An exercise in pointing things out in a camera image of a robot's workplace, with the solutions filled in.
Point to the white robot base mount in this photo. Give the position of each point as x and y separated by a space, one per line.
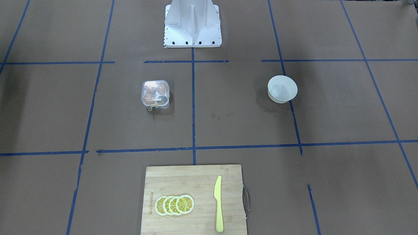
192 24

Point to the clear plastic egg box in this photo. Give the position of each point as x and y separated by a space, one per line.
162 102

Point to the yellow plastic knife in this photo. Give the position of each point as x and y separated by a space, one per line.
219 213

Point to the white bowl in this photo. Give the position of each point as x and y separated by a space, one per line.
281 89

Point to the bamboo cutting board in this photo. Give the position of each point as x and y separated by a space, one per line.
194 200

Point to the lemon slice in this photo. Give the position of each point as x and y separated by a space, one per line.
185 204
173 206
160 205
166 205

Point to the brown egg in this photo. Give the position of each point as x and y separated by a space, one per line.
162 89
149 99
149 89

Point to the brown egg front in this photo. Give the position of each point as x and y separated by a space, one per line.
149 99

